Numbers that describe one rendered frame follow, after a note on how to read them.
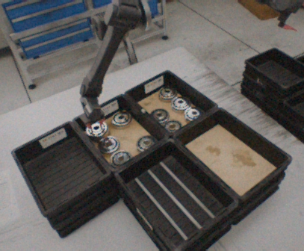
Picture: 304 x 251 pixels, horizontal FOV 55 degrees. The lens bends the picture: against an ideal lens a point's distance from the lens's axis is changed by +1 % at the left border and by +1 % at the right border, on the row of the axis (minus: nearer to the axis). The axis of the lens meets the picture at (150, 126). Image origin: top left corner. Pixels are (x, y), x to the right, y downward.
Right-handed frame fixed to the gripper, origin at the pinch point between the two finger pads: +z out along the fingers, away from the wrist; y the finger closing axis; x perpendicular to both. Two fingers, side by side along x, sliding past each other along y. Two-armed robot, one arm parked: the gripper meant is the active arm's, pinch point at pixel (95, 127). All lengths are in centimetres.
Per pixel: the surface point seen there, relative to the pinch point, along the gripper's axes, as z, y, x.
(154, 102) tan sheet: 6.8, 35.6, 1.1
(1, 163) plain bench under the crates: 19, -48, 28
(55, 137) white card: 0.0, -18.3, 7.0
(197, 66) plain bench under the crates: 21, 87, 24
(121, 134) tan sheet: 6.0, 9.2, -6.8
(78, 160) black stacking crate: 5.7, -14.9, -7.8
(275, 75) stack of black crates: 43, 141, -2
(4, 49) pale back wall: 91, -6, 268
